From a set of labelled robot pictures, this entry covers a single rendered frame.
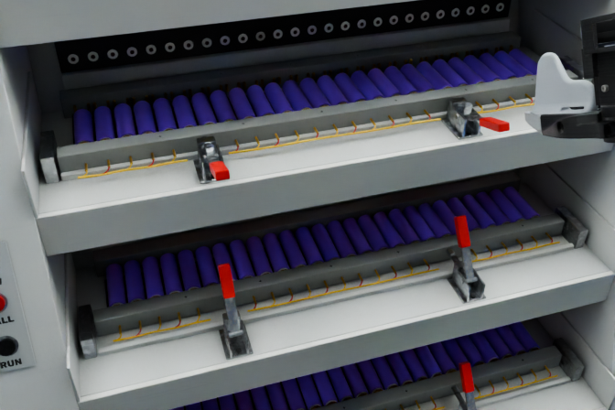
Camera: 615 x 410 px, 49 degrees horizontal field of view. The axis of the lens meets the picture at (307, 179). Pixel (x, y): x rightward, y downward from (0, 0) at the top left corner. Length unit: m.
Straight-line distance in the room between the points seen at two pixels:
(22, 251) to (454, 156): 0.42
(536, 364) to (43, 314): 0.61
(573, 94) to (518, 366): 0.50
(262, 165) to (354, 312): 0.20
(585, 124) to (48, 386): 0.52
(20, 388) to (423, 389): 0.47
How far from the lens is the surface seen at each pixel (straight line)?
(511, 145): 0.73
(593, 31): 0.48
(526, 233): 0.86
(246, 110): 0.70
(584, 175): 0.87
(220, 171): 0.56
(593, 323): 0.93
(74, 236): 0.64
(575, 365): 0.95
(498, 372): 0.92
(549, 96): 0.53
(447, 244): 0.81
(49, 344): 0.67
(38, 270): 0.64
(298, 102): 0.71
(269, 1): 0.62
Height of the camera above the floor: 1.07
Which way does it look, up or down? 17 degrees down
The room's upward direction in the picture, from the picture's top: 6 degrees counter-clockwise
